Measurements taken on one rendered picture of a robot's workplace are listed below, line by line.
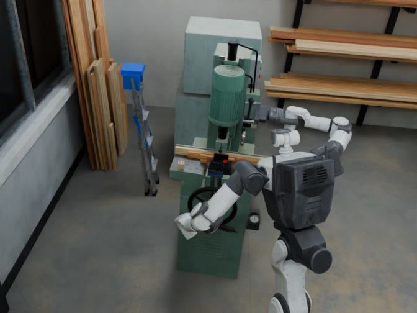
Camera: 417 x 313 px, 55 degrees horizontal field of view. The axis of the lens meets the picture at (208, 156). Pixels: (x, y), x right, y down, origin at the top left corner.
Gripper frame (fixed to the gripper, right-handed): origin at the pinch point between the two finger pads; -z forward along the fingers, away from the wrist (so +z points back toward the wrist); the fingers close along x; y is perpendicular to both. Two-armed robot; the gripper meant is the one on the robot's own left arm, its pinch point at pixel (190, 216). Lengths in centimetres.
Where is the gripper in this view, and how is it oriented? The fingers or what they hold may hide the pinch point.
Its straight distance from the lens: 228.7
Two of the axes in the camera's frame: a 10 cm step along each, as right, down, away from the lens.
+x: 9.1, -4.0, -1.0
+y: -4.0, -9.1, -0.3
